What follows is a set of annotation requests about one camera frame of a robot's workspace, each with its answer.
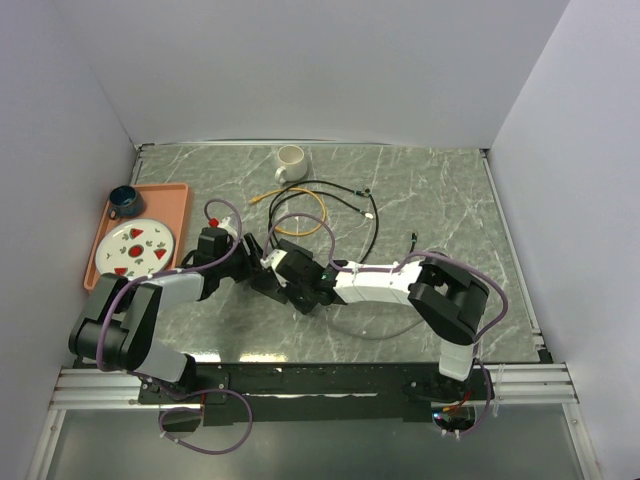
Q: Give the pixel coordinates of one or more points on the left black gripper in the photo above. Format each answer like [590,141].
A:
[251,262]

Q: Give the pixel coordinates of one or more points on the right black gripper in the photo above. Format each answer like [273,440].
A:
[304,308]

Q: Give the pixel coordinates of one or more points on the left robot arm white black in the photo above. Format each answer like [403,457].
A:
[117,323]

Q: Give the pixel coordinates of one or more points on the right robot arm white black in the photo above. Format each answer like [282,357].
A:
[450,299]

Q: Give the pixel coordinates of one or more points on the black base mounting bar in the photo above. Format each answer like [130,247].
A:
[226,393]

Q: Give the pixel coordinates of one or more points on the white ceramic mug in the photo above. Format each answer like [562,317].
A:
[291,164]

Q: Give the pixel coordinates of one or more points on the pink tray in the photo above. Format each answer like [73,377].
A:
[168,203]

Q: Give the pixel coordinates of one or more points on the white watermelon pattern plate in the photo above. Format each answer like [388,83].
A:
[135,248]

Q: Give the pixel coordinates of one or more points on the dark blue cup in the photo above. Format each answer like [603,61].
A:
[125,202]

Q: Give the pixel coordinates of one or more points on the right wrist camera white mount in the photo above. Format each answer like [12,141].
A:
[271,262]

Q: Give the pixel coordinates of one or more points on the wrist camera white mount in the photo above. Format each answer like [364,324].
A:
[229,224]
[271,262]

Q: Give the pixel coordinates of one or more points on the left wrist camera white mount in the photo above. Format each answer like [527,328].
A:
[229,224]

